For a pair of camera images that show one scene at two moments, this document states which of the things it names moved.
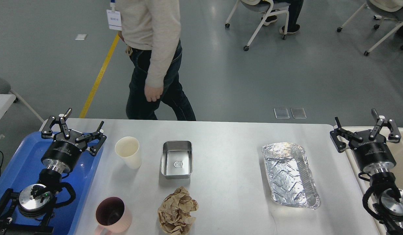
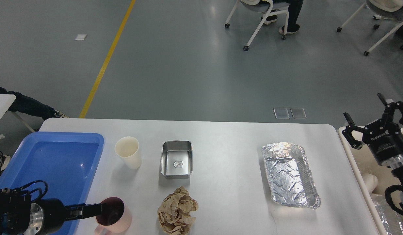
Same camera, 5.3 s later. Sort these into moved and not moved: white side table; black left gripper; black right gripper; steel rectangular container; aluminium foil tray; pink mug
Moved: black right gripper; black left gripper
Not moved: pink mug; white side table; aluminium foil tray; steel rectangular container
